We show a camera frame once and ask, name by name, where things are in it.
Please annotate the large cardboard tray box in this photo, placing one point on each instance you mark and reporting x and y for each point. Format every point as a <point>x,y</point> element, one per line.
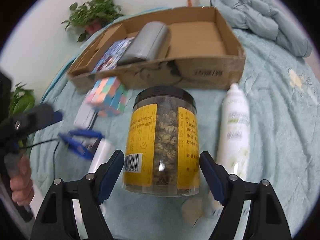
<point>199,51</point>

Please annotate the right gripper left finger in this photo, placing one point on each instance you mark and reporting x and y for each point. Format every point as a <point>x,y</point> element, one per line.
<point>107,175</point>

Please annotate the person's left hand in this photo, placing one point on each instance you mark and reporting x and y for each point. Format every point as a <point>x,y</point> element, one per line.
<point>22,184</point>

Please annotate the light blue puffer jacket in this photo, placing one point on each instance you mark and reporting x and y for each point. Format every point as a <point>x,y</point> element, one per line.
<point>265,19</point>

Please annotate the white flat device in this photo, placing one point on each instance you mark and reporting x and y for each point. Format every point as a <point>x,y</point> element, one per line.
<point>85,116</point>

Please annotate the white spray bottle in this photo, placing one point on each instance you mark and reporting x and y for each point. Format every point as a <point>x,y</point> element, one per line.
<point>234,141</point>

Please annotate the silver metal tin can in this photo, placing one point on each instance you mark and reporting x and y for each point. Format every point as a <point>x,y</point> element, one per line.
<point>152,42</point>

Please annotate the potted plant red pot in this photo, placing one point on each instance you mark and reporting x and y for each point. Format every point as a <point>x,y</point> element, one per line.
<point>91,16</point>

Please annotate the colourful board game box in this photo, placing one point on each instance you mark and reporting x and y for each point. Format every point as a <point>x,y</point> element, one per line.
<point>112,55</point>

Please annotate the pastel rubik's cube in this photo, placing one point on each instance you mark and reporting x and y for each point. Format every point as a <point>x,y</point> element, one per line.
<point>108,97</point>

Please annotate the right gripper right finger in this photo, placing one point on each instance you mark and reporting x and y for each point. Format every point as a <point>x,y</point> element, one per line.
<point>216,177</point>

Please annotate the small brown cardboard box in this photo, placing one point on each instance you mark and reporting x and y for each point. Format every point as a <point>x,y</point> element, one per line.
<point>95,52</point>

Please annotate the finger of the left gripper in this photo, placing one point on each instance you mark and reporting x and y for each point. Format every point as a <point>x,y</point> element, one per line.
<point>36,119</point>
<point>82,142</point>

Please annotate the small orange label jar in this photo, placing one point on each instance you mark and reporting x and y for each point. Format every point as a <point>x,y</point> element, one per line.
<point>193,3</point>

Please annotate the yellow label tea jar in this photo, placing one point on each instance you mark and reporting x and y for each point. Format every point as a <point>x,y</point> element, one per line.
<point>162,151</point>

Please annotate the green plant at left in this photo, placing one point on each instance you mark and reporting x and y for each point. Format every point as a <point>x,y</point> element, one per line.
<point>21,99</point>

